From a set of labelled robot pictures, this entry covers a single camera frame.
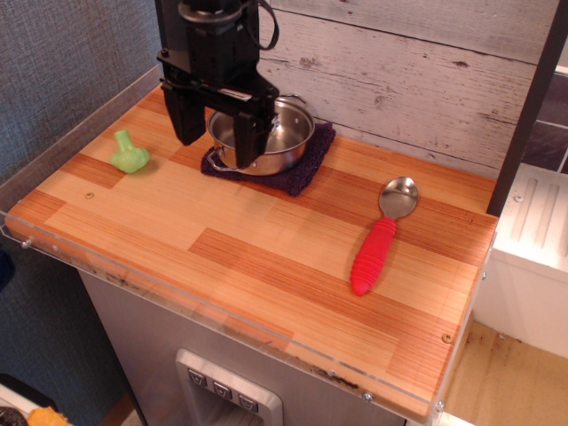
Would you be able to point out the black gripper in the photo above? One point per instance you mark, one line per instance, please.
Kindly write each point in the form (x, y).
(223, 47)

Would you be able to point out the green toy squash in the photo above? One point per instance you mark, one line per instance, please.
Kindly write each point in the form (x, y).
(128, 158)

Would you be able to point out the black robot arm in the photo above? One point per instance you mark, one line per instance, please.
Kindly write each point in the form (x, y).
(210, 51)

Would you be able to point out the stainless steel pot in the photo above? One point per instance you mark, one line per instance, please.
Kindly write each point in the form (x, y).
(292, 127)

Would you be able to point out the purple knitted cloth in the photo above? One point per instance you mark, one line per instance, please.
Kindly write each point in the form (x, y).
(292, 181)

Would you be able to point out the grey toy fridge cabinet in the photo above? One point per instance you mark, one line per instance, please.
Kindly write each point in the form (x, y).
(146, 338)

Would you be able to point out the silver dispenser panel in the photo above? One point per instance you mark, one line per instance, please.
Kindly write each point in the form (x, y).
(217, 396)

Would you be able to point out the yellow object bottom left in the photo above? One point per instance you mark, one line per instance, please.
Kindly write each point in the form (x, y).
(43, 416)

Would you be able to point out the white toy sink unit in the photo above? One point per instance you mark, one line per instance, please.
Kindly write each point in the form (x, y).
(524, 290)

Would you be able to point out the clear acrylic edge guard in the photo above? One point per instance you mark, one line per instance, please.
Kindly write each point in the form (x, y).
(284, 288)

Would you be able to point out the red-handled metal spoon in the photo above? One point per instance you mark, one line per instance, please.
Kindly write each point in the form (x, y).
(398, 199)

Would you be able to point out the dark right post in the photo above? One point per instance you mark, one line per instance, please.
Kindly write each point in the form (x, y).
(543, 75)

